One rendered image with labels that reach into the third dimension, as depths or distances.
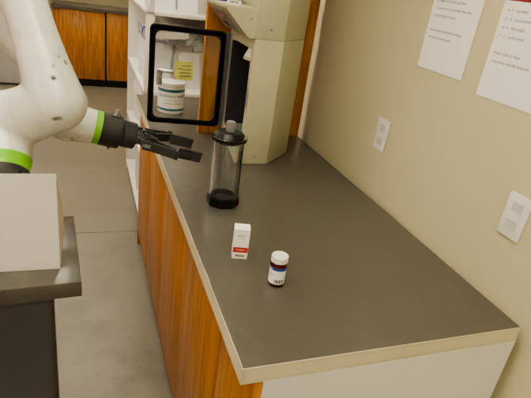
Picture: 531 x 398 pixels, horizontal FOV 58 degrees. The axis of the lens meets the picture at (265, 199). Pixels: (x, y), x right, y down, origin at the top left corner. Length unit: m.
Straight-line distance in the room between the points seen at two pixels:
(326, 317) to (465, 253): 0.52
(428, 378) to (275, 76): 1.14
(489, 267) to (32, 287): 1.12
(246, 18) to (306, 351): 1.15
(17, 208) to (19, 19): 0.41
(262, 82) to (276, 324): 1.01
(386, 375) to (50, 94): 0.95
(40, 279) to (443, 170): 1.12
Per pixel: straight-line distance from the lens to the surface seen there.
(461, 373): 1.31
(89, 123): 1.36
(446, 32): 1.58
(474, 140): 1.45
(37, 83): 1.17
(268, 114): 1.86
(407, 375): 1.20
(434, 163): 1.57
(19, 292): 1.18
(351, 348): 1.07
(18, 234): 1.18
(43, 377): 1.43
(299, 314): 1.12
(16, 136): 1.23
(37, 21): 1.22
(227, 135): 1.43
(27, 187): 1.13
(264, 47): 1.80
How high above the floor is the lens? 1.61
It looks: 24 degrees down
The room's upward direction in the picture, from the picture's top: 9 degrees clockwise
